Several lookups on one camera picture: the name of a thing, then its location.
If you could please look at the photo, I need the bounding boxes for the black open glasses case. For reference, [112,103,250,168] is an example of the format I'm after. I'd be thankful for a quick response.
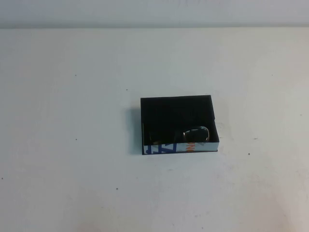
[140,95,221,156]

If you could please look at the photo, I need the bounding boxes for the black framed glasses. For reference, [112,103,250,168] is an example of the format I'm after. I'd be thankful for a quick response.
[147,125,211,146]

